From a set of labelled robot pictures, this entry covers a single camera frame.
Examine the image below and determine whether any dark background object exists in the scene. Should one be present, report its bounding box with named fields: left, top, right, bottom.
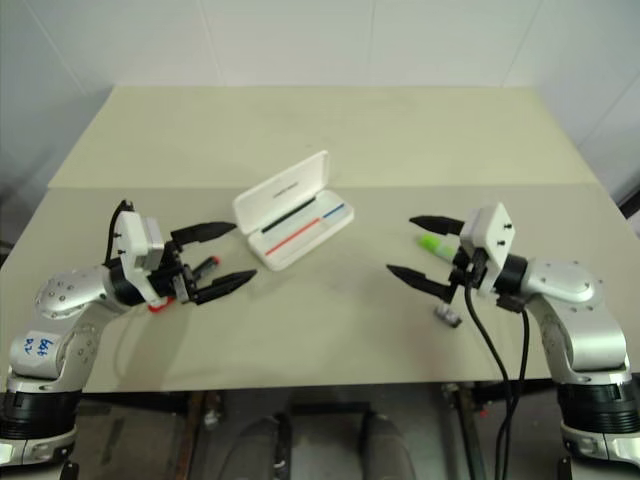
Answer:
left=616, top=187, right=640, bottom=224

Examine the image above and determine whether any dark metal table frame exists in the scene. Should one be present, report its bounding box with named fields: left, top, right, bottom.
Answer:
left=74, top=380, right=569, bottom=480

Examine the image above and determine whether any black pen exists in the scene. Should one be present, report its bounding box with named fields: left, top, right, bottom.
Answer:
left=260, top=196, right=318, bottom=236

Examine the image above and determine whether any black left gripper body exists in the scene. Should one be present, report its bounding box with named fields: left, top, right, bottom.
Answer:
left=148, top=238, right=200, bottom=307

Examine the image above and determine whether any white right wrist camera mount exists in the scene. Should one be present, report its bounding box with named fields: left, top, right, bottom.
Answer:
left=458, top=202, right=516, bottom=301

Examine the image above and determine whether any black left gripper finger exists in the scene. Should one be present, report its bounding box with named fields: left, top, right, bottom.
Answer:
left=169, top=219, right=238, bottom=248
left=191, top=269, right=259, bottom=307

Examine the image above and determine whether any green highlighter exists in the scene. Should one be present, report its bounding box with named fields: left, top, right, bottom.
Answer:
left=418, top=233, right=459, bottom=260

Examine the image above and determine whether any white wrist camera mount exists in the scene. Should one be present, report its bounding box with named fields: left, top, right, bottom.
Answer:
left=458, top=202, right=516, bottom=301
left=113, top=210, right=166, bottom=307

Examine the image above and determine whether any white plastic pencil case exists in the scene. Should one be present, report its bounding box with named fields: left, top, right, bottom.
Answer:
left=231, top=149, right=357, bottom=274

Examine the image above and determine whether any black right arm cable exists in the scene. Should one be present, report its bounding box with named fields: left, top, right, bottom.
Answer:
left=462, top=279, right=512, bottom=480
left=503, top=299, right=532, bottom=480

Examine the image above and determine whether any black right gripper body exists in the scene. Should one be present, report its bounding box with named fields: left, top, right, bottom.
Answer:
left=446, top=246, right=495, bottom=304

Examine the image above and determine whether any black marker with red cap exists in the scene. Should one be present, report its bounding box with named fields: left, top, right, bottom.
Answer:
left=147, top=255, right=222, bottom=315

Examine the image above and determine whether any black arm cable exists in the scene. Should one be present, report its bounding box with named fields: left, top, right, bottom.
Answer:
left=503, top=299, right=532, bottom=480
left=462, top=279, right=512, bottom=480
left=102, top=199, right=137, bottom=267

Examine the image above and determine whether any red pen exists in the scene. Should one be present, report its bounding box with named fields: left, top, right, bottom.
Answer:
left=265, top=216, right=323, bottom=254

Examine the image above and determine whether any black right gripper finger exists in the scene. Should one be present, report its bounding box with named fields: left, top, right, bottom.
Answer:
left=385, top=263, right=454, bottom=302
left=408, top=214, right=464, bottom=238

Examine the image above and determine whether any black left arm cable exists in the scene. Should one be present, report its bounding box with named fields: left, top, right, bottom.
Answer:
left=102, top=199, right=137, bottom=267

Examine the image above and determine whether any white label blue writing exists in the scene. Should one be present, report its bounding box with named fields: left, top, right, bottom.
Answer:
left=8, top=328, right=62, bottom=375

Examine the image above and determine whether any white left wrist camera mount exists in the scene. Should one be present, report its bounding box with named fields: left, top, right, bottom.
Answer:
left=113, top=210, right=166, bottom=307

